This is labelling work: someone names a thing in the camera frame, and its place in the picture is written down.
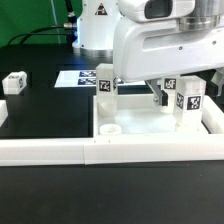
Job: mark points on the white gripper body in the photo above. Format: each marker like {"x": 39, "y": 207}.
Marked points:
{"x": 144, "y": 51}

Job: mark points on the white U-shaped obstacle fence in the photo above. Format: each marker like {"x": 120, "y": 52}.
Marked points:
{"x": 109, "y": 149}

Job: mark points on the white sheet with markers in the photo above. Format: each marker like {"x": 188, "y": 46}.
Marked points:
{"x": 87, "y": 78}

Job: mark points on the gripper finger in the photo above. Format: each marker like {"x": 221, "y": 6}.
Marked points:
{"x": 216, "y": 82}
{"x": 160, "y": 96}

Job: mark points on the white square tabletop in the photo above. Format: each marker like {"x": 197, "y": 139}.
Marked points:
{"x": 138, "y": 114}

